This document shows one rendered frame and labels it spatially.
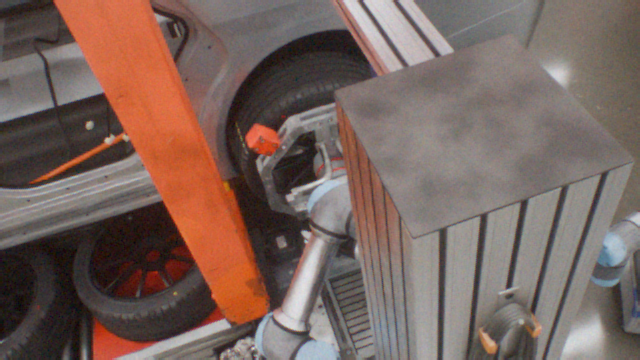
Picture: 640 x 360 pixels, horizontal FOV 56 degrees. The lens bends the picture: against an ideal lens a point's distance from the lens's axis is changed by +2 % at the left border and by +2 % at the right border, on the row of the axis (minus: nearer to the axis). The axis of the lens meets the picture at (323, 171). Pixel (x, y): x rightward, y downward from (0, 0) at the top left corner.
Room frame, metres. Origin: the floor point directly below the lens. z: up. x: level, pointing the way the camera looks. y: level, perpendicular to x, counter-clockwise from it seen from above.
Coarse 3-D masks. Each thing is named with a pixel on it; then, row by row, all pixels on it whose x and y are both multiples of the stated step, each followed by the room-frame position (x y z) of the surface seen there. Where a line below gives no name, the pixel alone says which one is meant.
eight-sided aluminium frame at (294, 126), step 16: (320, 112) 1.55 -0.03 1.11; (336, 112) 1.53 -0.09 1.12; (288, 128) 1.51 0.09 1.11; (304, 128) 1.50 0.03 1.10; (288, 144) 1.49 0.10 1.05; (256, 160) 1.52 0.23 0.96; (272, 160) 1.48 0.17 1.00; (272, 192) 1.47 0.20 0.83; (272, 208) 1.47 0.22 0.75; (288, 208) 1.48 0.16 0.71
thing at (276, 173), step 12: (312, 108) 1.59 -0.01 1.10; (276, 132) 1.57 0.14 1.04; (312, 132) 1.61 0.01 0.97; (300, 144) 1.60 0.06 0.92; (312, 144) 1.61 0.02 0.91; (300, 156) 1.60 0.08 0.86; (312, 156) 1.64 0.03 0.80; (276, 168) 1.58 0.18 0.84; (288, 168) 1.73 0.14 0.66; (300, 168) 1.75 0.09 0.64; (312, 168) 1.75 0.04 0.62; (276, 180) 1.60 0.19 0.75; (288, 180) 1.60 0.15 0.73; (300, 180) 1.67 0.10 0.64; (312, 180) 1.68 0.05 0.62; (288, 192) 1.57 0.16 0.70
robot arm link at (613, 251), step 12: (612, 228) 0.78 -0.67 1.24; (624, 228) 0.77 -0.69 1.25; (636, 228) 0.76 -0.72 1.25; (612, 240) 0.74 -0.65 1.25; (624, 240) 0.74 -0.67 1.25; (636, 240) 0.74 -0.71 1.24; (600, 252) 0.73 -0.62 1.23; (612, 252) 0.71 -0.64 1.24; (624, 252) 0.71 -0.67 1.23; (612, 264) 0.70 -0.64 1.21; (624, 264) 0.72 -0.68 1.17
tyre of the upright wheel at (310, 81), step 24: (288, 72) 1.73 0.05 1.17; (312, 72) 1.69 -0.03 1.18; (336, 72) 1.69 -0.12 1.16; (360, 72) 1.72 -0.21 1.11; (264, 96) 1.67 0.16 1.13; (288, 96) 1.60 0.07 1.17; (312, 96) 1.59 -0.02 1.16; (240, 120) 1.69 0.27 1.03; (264, 120) 1.57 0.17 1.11; (240, 144) 1.61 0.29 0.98; (264, 192) 1.55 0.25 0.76
